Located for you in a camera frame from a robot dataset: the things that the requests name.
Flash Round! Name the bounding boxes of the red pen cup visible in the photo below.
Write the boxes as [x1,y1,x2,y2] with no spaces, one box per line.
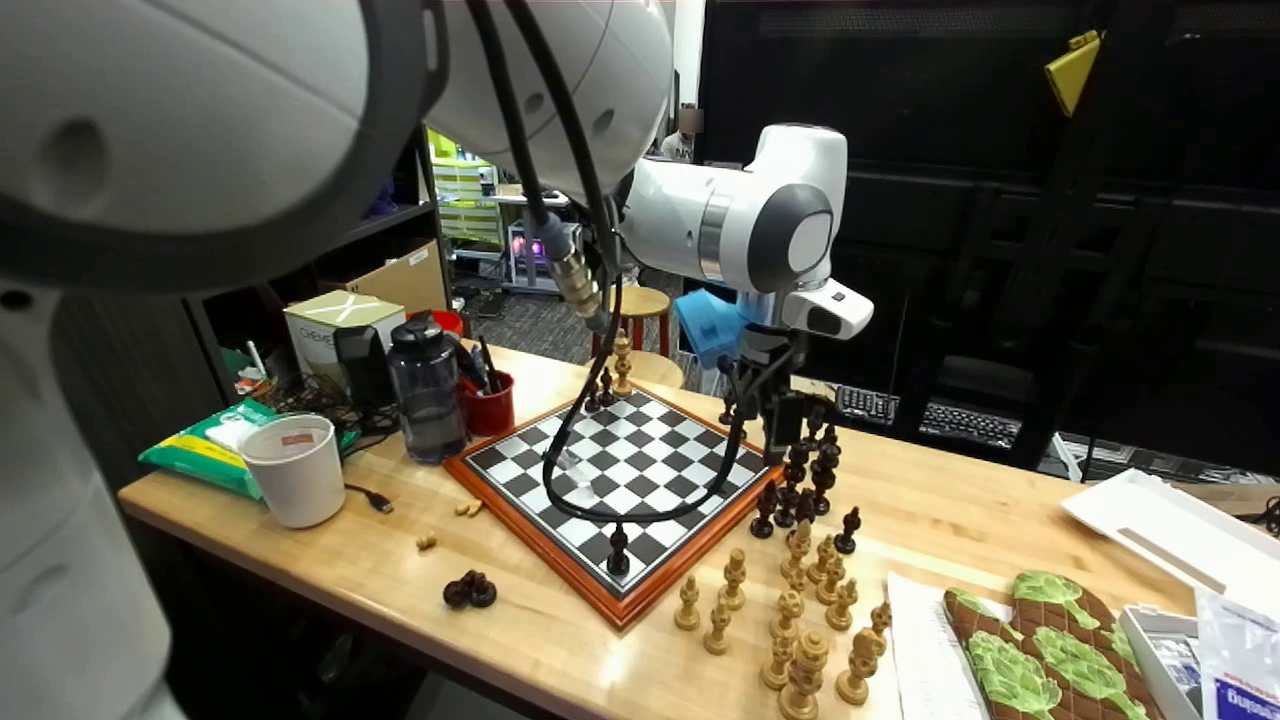
[458,369,522,438]

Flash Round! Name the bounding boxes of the small black usb cable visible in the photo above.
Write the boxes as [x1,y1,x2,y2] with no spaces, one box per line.
[340,477,400,521]

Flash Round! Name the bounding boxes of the white paper cup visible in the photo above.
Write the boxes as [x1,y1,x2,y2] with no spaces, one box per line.
[235,409,354,532]

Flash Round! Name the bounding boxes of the chessboard with orange frame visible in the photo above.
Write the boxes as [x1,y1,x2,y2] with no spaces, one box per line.
[441,382,793,630]

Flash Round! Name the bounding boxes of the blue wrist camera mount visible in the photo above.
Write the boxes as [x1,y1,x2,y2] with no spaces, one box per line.
[671,284,754,369]

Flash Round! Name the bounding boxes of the green plastic crate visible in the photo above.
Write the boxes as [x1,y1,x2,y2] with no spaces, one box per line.
[423,129,508,254]

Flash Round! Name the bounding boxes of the dark water bottle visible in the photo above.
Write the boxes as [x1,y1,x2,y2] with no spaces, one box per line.
[386,313,472,466]

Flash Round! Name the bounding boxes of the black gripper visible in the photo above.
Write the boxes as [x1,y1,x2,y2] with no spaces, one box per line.
[724,327,848,465]

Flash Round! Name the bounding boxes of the white printed paper sheet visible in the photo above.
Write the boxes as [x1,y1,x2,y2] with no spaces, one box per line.
[879,570,996,720]

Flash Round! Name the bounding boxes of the green wipes pack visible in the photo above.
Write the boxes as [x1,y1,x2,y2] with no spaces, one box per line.
[135,393,370,504]

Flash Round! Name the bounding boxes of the clear plastic bag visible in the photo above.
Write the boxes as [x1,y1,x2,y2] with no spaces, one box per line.
[1117,593,1280,720]

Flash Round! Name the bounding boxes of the round wooden stool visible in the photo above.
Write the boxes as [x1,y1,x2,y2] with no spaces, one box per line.
[616,281,677,361]

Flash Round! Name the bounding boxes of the white Chemex box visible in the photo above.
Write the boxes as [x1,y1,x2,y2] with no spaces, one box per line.
[282,287,407,393]

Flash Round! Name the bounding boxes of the black looping cable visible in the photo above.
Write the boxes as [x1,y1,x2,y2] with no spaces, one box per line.
[498,0,814,532]

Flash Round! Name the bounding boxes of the open cardboard box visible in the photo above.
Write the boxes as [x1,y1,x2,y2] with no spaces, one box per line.
[340,238,451,320]

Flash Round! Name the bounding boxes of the yellow triangular sign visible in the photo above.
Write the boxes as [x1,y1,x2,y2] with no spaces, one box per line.
[1042,27,1110,119]

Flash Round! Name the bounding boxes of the small black chess piece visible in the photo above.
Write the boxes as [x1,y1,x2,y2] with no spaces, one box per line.
[441,566,504,615]

